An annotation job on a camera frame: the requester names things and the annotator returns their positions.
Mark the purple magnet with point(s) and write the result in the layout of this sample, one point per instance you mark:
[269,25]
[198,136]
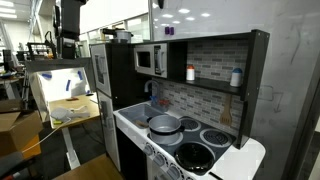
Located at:
[172,31]
[167,30]

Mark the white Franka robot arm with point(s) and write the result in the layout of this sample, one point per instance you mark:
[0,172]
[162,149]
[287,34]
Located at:
[73,16]

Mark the white shaker orange cap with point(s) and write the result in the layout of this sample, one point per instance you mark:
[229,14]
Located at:
[190,74]

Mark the fridge door with water dispenser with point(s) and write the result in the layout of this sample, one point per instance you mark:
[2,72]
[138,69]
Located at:
[108,133]

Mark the brown cardboard box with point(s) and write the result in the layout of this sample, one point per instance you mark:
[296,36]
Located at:
[18,130]

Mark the blue tap knob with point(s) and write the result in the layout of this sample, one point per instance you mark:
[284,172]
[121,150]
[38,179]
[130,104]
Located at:
[153,99]

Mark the red tap knob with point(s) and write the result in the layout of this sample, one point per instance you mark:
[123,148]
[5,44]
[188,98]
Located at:
[163,102]

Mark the white shaker blue cap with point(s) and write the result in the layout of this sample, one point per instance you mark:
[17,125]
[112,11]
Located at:
[236,79]

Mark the grey sink basin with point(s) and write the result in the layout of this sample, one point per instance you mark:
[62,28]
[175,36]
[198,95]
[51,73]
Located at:
[136,111]

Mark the toy play kitchen unit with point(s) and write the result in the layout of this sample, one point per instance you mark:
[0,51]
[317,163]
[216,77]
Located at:
[256,66]

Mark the wooden slotted spatula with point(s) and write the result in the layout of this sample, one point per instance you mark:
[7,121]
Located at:
[226,116]

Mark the white panel with blue tape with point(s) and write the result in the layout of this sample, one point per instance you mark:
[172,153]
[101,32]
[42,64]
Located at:
[56,85]

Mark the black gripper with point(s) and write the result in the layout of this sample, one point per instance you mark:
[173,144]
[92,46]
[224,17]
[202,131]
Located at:
[66,48]

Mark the grey toy microwave door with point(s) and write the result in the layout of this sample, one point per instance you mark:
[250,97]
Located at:
[146,68]

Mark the wooden desk with white legs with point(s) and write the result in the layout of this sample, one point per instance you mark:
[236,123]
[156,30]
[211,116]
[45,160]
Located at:
[80,106]

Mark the wooden spoon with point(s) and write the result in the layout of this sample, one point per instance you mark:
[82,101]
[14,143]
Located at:
[141,123]

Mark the grey toy cooking pot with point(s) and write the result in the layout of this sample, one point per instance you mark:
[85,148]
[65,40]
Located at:
[165,128]

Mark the black metal stand frame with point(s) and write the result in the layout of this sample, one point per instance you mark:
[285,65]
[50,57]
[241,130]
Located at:
[41,46]

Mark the white object on desk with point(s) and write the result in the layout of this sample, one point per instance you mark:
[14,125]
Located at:
[61,113]

